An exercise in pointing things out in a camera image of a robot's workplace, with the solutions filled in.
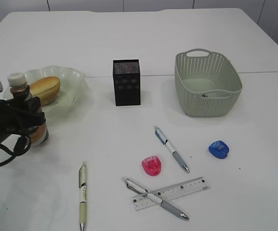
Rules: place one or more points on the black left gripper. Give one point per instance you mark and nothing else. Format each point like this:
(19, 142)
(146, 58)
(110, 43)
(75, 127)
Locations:
(16, 116)

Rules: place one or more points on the golden bread roll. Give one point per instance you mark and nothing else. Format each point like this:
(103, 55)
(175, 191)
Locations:
(46, 89)

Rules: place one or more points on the brown Nescafe coffee bottle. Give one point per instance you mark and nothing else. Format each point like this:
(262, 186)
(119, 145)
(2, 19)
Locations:
(19, 88)

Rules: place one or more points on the pink pencil sharpener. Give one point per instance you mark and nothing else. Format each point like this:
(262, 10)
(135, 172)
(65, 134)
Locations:
(152, 165)

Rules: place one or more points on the blue pencil sharpener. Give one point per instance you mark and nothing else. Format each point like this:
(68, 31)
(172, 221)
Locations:
(219, 149)

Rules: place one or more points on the translucent green wavy plate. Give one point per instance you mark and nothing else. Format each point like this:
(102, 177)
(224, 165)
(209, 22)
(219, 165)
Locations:
(72, 90)

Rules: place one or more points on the beige white click pen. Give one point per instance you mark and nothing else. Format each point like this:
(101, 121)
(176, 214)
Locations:
(83, 196)

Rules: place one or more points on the black mesh pen holder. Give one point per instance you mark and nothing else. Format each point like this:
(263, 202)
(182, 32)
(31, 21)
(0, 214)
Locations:
(126, 78)

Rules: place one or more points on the grey clear pen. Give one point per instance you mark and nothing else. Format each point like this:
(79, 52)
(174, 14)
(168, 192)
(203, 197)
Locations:
(130, 184)

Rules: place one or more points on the blue clear pen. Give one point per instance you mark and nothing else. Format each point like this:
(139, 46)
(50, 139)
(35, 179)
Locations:
(167, 143)

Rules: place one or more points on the pale green woven basket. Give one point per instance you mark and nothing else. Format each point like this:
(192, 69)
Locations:
(211, 74)

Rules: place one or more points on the clear plastic ruler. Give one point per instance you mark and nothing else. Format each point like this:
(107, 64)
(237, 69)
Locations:
(171, 192)

